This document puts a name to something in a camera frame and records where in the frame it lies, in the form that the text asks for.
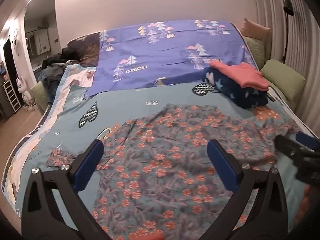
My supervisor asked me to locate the green cushion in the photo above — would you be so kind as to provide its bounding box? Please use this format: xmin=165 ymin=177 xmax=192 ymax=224
xmin=30 ymin=81 xmax=54 ymax=113

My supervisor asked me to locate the white wall cabinet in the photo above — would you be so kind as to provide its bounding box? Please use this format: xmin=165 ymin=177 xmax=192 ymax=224
xmin=26 ymin=29 xmax=49 ymax=55

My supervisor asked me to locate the folded pink garment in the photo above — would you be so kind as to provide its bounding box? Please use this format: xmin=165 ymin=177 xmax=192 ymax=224
xmin=209 ymin=60 xmax=270 ymax=90

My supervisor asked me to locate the white wall decoration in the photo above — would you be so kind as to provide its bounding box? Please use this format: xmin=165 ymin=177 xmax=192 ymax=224
xmin=13 ymin=29 xmax=21 ymax=53

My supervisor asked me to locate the person's right hand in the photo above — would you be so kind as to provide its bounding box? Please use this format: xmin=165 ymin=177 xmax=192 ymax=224
xmin=297 ymin=187 xmax=320 ymax=230

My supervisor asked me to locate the black floor lamp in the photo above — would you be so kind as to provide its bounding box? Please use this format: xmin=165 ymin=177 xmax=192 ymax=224
xmin=282 ymin=0 xmax=294 ymax=64

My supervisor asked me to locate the folded navy star fleece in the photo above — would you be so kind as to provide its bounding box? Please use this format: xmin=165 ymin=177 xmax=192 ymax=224
xmin=201 ymin=67 xmax=269 ymax=109

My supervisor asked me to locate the teal heart print blanket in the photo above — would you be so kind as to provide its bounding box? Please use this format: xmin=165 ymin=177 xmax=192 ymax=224
xmin=1 ymin=64 xmax=318 ymax=240

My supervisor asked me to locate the large green pillow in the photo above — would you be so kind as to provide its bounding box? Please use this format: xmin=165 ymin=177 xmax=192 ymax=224
xmin=260 ymin=59 xmax=306 ymax=100

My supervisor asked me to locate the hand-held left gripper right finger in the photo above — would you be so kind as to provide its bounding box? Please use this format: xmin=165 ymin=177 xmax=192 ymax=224
xmin=207 ymin=139 xmax=292 ymax=240

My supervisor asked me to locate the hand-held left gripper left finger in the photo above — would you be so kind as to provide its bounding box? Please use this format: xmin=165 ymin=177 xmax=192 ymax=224
xmin=21 ymin=139 xmax=118 ymax=240

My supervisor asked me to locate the small green pillow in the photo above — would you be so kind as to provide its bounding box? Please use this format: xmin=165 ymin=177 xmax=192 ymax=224
xmin=243 ymin=36 xmax=265 ymax=68

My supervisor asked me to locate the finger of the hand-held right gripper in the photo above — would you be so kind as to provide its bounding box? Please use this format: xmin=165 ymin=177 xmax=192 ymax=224
xmin=274 ymin=134 xmax=302 ymax=158
xmin=295 ymin=132 xmax=320 ymax=153

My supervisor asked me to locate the floral patterned garment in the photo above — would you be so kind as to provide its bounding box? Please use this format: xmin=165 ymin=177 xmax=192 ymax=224
xmin=46 ymin=104 xmax=304 ymax=240

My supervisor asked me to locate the pile of dark clothes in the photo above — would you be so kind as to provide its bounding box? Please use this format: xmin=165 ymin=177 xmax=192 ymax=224
xmin=37 ymin=47 xmax=83 ymax=90

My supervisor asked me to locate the pink pillow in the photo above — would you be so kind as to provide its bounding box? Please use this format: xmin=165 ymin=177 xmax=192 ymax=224
xmin=240 ymin=18 xmax=271 ymax=40

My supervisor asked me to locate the dark brown blanket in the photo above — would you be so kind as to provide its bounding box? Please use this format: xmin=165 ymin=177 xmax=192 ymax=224
xmin=67 ymin=31 xmax=102 ymax=64

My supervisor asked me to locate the white rabbit figurine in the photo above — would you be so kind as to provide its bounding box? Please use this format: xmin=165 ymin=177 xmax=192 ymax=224
xmin=15 ymin=76 xmax=38 ymax=110

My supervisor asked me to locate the purple tree print sheet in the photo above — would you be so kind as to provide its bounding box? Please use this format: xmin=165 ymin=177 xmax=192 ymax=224
xmin=84 ymin=19 xmax=260 ymax=99

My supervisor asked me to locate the white shelf rack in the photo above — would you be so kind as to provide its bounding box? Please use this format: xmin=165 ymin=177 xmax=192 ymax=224
xmin=2 ymin=81 xmax=22 ymax=113

